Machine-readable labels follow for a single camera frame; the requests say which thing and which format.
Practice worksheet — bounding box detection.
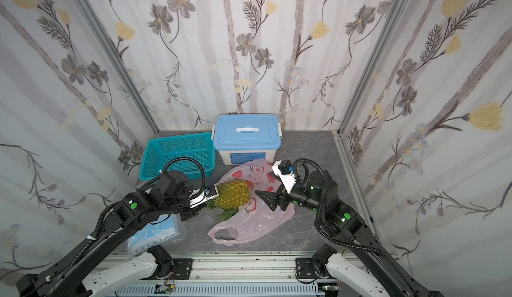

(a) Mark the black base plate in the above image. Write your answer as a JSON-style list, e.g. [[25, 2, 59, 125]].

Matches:
[[164, 258, 193, 280], [295, 257, 318, 280]]

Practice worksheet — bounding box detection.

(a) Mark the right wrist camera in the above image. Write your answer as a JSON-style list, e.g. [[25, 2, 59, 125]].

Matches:
[[272, 160, 297, 194]]

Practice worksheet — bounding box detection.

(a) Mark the aluminium mounting rail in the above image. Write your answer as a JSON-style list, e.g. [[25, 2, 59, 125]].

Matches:
[[77, 251, 409, 294]]

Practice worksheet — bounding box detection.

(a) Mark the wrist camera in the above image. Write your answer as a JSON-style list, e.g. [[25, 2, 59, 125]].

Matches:
[[189, 185, 219, 208], [272, 160, 297, 194]]

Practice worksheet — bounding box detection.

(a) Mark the small green circuit board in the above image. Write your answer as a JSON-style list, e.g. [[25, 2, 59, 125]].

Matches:
[[155, 284, 175, 294]]

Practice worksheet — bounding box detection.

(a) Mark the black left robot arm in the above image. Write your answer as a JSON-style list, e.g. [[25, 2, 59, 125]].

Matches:
[[16, 171, 208, 296]]

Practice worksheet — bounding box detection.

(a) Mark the pink plastic bag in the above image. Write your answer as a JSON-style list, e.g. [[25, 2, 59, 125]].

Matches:
[[208, 159, 295, 246]]

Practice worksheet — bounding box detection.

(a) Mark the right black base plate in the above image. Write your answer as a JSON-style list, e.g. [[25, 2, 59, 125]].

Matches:
[[295, 257, 318, 280]]

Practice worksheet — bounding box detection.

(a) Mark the teal plastic basket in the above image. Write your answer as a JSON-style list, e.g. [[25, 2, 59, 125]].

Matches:
[[139, 132, 215, 181]]

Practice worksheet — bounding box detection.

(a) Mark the white slotted cable duct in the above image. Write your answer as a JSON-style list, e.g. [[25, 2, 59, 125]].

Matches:
[[109, 282, 325, 297]]

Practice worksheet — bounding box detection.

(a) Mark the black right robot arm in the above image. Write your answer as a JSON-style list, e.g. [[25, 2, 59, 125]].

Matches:
[[256, 171, 442, 296]]

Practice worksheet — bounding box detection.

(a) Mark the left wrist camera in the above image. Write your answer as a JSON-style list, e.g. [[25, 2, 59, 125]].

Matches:
[[189, 185, 219, 208]]

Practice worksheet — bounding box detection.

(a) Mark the packet of blue face masks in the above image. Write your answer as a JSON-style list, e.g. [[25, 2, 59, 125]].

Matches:
[[127, 214, 186, 256]]

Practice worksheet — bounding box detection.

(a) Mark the blue lidded storage box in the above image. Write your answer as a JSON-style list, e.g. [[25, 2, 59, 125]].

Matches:
[[211, 114, 283, 166]]

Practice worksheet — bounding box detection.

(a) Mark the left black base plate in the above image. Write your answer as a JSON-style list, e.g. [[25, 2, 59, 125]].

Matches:
[[164, 258, 193, 280]]

